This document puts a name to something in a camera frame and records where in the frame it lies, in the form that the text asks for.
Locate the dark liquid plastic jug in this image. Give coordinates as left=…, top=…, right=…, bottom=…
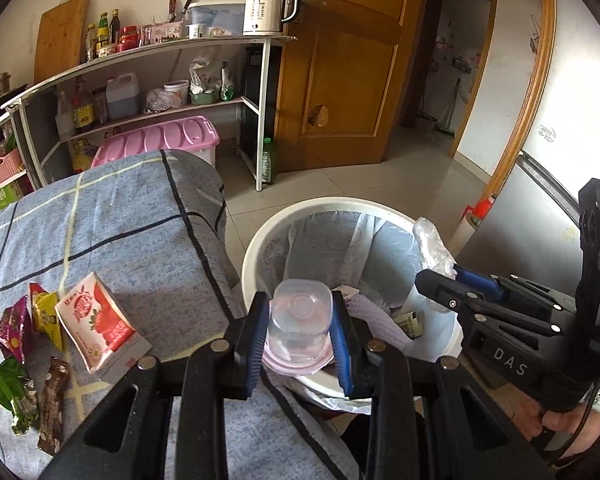
left=105, top=72, right=141, bottom=121

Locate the white plastic bag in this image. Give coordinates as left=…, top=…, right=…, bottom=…
left=187, top=55, right=223, bottom=96

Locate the white plastic tub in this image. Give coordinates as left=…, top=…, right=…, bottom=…
left=163, top=80, right=190, bottom=107

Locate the yellow cooking oil bottle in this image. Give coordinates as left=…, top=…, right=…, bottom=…
left=70, top=137, right=101, bottom=173

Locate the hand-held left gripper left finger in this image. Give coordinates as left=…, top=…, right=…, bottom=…
left=40, top=291, right=272, bottom=480

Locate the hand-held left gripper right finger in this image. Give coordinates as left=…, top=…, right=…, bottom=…
left=330, top=290, right=556, bottom=480

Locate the white metal shelf rack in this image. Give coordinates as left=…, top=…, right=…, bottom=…
left=2, top=35, right=298, bottom=193

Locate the red plastic object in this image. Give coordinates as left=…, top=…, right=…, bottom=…
left=462, top=195, right=496, bottom=226

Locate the pale yellow snack wrapper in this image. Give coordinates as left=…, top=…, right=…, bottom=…
left=397, top=311, right=425, bottom=337

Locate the large soy sauce bottle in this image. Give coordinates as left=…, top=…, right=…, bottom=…
left=71, top=75, right=96, bottom=133

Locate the clear storage box blue lid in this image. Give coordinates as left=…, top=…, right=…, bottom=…
left=186, top=1, right=247, bottom=37

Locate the green snack bag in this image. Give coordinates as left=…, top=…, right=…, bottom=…
left=0, top=357, right=41, bottom=436

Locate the red milk carton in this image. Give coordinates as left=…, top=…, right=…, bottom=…
left=55, top=271, right=153, bottom=386

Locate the pink basket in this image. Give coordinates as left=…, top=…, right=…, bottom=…
left=0, top=150, right=23, bottom=186

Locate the white electric kettle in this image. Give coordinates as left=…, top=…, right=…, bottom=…
left=242, top=0, right=301, bottom=37

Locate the white round waste bin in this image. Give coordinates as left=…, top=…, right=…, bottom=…
left=241, top=197, right=463, bottom=401

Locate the purple snack packet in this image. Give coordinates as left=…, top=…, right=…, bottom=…
left=0, top=295, right=33, bottom=366

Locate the clear plastic bin liner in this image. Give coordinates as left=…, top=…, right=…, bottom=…
left=260, top=210, right=458, bottom=413

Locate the white foam fruit net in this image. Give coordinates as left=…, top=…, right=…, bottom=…
left=347, top=295, right=411, bottom=356

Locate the clear plastic bag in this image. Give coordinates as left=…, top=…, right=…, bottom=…
left=142, top=87, right=173, bottom=115

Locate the green food packet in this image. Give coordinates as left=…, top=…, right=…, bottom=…
left=220, top=61, right=236, bottom=102

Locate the pink utensil box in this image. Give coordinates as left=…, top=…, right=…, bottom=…
left=140, top=22, right=186, bottom=43

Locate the brown snack wrapper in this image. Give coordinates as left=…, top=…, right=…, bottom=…
left=37, top=357, right=71, bottom=456

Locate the green cardboard box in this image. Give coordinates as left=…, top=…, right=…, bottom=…
left=0, top=180, right=36, bottom=221

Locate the person's right hand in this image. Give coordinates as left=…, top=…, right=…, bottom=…
left=517, top=399, right=600, bottom=457

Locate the wooden door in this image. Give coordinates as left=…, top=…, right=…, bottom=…
left=275, top=0, right=433, bottom=171

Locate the silver refrigerator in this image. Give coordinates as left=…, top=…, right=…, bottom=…
left=452, top=0, right=600, bottom=311

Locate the green plastic bottle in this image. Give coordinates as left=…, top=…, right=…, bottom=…
left=261, top=137, right=278, bottom=186

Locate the clear plastic cup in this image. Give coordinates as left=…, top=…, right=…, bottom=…
left=262, top=279, right=337, bottom=377

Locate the metal door latch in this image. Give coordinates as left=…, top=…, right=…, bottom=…
left=295, top=0, right=328, bottom=26

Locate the dark glass jar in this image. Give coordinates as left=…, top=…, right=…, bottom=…
left=92, top=87, right=110, bottom=126

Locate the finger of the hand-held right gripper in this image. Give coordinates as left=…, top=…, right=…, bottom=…
left=452, top=265, right=578, bottom=311
left=414, top=269, right=566, bottom=338

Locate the yellow red snack packet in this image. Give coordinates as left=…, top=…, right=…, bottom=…
left=27, top=282, right=68, bottom=353

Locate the pink plastic storage box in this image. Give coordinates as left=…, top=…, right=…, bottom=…
left=90, top=115, right=221, bottom=171

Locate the wooden cutting board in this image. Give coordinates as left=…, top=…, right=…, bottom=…
left=32, top=0, right=91, bottom=86

